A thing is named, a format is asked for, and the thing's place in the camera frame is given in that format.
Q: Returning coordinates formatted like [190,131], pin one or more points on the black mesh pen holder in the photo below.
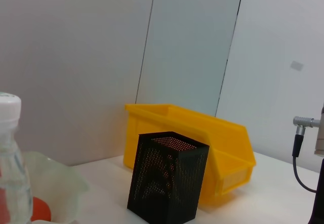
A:
[162,183]

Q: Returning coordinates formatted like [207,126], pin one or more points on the red-orange fruit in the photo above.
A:
[40,208]

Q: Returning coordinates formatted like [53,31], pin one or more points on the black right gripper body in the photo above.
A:
[319,196]

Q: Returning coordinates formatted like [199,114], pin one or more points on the clear green-label water bottle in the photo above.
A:
[12,170]

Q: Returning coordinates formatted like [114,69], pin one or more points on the small grey wall sticker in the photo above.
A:
[296,65]

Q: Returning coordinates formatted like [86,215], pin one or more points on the yellow plastic bin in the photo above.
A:
[227,145]

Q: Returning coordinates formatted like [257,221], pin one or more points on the pale green glass fruit plate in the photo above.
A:
[60,183]

